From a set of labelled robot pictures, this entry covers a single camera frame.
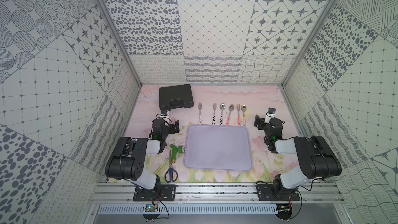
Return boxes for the fork with pink handle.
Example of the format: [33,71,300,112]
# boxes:
[236,104,241,126]

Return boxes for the spoon with pink handle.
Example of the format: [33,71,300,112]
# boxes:
[226,104,234,125]

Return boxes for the spoon with cow-pattern handle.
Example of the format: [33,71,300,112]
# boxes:
[219,103,226,125]

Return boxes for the fork with cow-pattern handle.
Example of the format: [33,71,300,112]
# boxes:
[211,103,217,125]

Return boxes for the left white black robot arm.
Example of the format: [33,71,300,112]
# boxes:
[105,117,180,192]

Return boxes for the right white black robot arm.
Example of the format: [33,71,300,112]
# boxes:
[254,115,342,201]

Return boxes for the black plastic tool case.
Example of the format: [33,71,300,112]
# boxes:
[159,84,194,111]

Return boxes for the green toy spray nozzle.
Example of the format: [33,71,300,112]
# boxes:
[171,145,185,163]

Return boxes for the lavender rectangular tray mat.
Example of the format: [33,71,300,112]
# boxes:
[184,124,253,171]

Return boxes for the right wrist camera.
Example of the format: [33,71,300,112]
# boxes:
[264,107,276,123]

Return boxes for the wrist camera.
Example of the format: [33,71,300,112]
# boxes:
[264,107,276,123]
[160,110,171,120]

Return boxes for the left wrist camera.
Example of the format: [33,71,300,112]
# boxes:
[160,110,171,120]

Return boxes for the spoon with white floral handle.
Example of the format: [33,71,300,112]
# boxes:
[241,105,247,127]

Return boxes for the scissors with blue handles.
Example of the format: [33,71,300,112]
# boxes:
[164,150,178,183]

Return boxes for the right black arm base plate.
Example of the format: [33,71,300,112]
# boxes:
[255,182,301,202]

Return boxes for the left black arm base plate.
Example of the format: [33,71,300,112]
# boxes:
[133,184,177,202]

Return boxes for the aluminium mounting rail frame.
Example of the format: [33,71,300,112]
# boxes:
[88,183,344,204]

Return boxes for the white slotted cable duct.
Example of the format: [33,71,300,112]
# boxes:
[97,203,277,215]

